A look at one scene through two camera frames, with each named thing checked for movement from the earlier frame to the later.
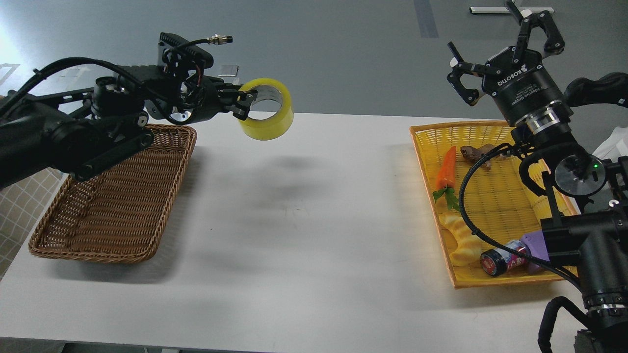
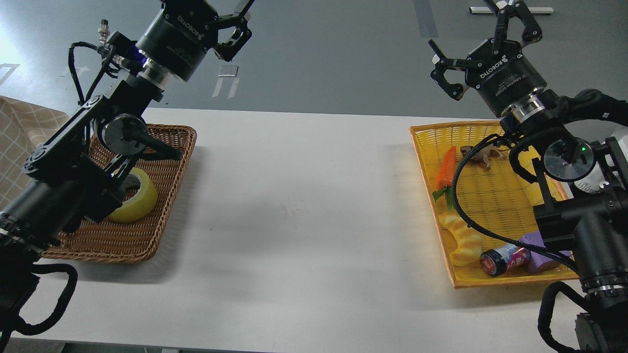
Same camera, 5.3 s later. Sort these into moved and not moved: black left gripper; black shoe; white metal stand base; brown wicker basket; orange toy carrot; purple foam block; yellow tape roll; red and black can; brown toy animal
Moved: yellow tape roll; black left gripper; black shoe
Not moved: brown wicker basket; purple foam block; white metal stand base; orange toy carrot; brown toy animal; red and black can
